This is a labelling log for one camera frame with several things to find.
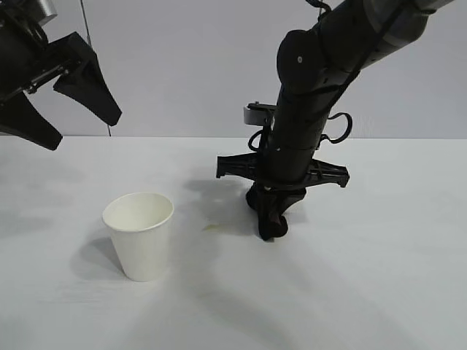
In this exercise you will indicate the white paper cup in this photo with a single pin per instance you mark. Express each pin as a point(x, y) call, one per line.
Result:
point(140, 240)

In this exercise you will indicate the brown liquid spill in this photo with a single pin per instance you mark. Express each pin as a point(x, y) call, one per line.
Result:
point(215, 228)

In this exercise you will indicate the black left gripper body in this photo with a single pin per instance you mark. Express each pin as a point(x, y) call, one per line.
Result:
point(22, 58)

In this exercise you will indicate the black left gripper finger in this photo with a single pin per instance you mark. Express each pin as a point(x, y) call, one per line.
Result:
point(29, 124)
point(93, 95)

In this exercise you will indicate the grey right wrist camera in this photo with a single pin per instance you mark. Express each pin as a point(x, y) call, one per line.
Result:
point(255, 113)

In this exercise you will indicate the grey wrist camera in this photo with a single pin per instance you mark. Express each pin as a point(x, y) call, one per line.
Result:
point(46, 8)
point(255, 113)

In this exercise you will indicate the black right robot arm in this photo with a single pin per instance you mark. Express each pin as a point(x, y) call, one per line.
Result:
point(346, 40)

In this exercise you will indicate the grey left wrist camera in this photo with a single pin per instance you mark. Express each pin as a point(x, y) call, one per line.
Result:
point(46, 8)

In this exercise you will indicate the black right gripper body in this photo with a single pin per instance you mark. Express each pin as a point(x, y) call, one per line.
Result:
point(292, 146)

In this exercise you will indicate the black and purple cloth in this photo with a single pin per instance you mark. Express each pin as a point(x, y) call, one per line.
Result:
point(279, 228)

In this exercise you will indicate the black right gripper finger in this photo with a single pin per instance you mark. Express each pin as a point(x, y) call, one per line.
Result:
point(263, 215)
point(293, 198)

